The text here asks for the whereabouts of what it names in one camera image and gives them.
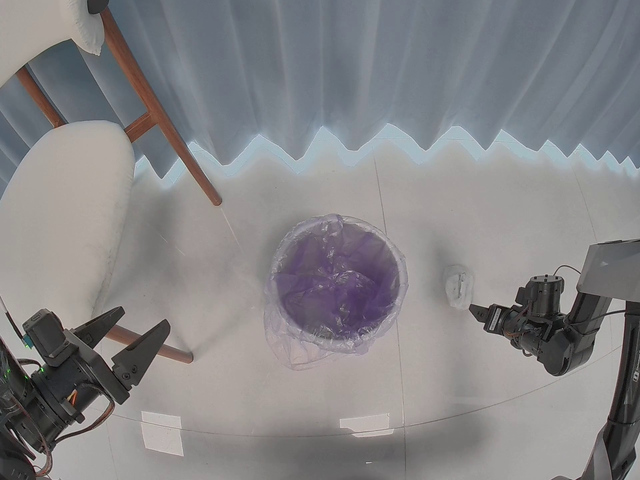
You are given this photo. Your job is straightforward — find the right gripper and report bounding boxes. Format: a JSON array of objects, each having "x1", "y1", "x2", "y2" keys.
[{"x1": 504, "y1": 308, "x2": 539, "y2": 354}]

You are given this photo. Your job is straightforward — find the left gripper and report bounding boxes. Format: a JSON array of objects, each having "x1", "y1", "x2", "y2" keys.
[{"x1": 31, "y1": 306, "x2": 171, "y2": 428}]

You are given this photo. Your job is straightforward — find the purple plastic bag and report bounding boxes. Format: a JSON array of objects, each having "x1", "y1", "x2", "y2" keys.
[{"x1": 263, "y1": 212, "x2": 410, "y2": 372}]

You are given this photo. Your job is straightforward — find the white trash bin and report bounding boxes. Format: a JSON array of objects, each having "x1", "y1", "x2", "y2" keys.
[{"x1": 270, "y1": 216, "x2": 408, "y2": 350}]

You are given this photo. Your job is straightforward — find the crumpled white paper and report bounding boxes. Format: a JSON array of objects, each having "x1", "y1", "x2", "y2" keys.
[{"x1": 444, "y1": 264, "x2": 475, "y2": 311}]

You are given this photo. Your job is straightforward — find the wooden chair with white cushions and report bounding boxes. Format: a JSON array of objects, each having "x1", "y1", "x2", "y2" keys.
[{"x1": 0, "y1": 0, "x2": 223, "y2": 365}]

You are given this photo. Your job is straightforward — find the pale blue curtain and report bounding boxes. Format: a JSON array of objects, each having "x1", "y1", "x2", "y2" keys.
[{"x1": 0, "y1": 0, "x2": 640, "y2": 184}]

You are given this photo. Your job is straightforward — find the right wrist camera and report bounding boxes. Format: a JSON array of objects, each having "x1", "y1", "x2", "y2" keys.
[{"x1": 482, "y1": 304, "x2": 512, "y2": 336}]

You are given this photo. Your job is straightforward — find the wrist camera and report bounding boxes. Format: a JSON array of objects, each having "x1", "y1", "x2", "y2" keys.
[
  {"x1": 21, "y1": 309, "x2": 71, "y2": 366},
  {"x1": 482, "y1": 304, "x2": 512, "y2": 336}
]

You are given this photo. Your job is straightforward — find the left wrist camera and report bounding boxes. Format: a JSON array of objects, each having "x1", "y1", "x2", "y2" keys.
[{"x1": 21, "y1": 309, "x2": 71, "y2": 366}]

